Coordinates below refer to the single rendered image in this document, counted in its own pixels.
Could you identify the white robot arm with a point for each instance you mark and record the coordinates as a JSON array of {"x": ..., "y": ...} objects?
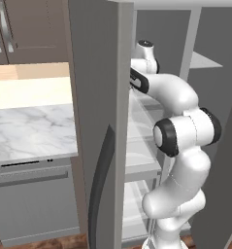
[{"x": 180, "y": 176}]

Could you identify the grey freezer door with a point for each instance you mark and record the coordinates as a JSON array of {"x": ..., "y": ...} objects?
[{"x": 94, "y": 97}]

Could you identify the grey fridge body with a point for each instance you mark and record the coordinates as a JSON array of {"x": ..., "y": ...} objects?
[{"x": 143, "y": 152}]

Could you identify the grey fridge door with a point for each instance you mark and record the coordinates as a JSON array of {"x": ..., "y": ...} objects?
[{"x": 217, "y": 181}]

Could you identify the grey dishwasher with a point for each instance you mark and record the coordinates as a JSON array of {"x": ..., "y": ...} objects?
[{"x": 31, "y": 201}]

